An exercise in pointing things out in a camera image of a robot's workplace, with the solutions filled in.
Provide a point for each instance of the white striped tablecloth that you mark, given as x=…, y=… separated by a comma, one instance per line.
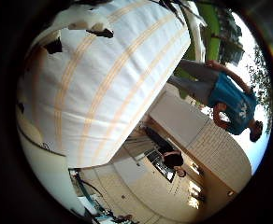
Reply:
x=111, y=84

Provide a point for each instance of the person in black shirt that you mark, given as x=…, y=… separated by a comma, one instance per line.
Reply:
x=174, y=160

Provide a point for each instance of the person in blue shirt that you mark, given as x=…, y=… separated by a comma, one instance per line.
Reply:
x=230, y=102

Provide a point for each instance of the blue metal stand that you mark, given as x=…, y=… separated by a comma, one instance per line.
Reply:
x=91, y=199

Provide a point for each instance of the leafy tree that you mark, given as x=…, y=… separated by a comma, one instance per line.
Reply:
x=261, y=81

